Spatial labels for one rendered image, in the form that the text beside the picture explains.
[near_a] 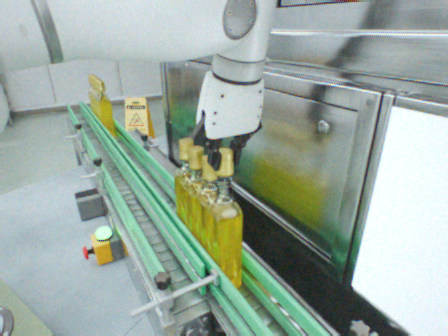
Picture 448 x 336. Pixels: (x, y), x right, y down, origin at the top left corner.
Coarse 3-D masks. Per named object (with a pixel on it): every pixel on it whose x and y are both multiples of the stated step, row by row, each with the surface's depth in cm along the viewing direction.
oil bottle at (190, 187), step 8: (184, 184) 68; (192, 184) 66; (200, 184) 66; (184, 192) 69; (192, 192) 65; (184, 200) 70; (192, 200) 66; (184, 208) 71; (192, 208) 67; (184, 216) 72; (192, 216) 68; (192, 224) 69; (192, 232) 70
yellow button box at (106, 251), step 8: (112, 232) 93; (96, 240) 90; (112, 240) 90; (96, 248) 87; (104, 248) 88; (112, 248) 90; (96, 256) 88; (104, 256) 89; (112, 256) 91; (120, 256) 92
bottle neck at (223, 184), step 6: (216, 180) 56; (222, 180) 56; (228, 180) 56; (216, 186) 58; (222, 186) 56; (228, 186) 56; (222, 192) 56; (228, 192) 57; (222, 198) 57; (228, 198) 57
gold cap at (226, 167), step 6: (222, 150) 55; (228, 150) 55; (222, 156) 53; (228, 156) 53; (222, 162) 53; (228, 162) 54; (222, 168) 54; (228, 168) 54; (216, 174) 55; (222, 174) 54; (228, 174) 54
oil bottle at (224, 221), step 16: (208, 208) 59; (224, 208) 57; (240, 208) 59; (208, 224) 61; (224, 224) 57; (240, 224) 59; (208, 240) 63; (224, 240) 59; (240, 240) 61; (224, 256) 60; (240, 256) 63; (224, 272) 62; (240, 272) 65
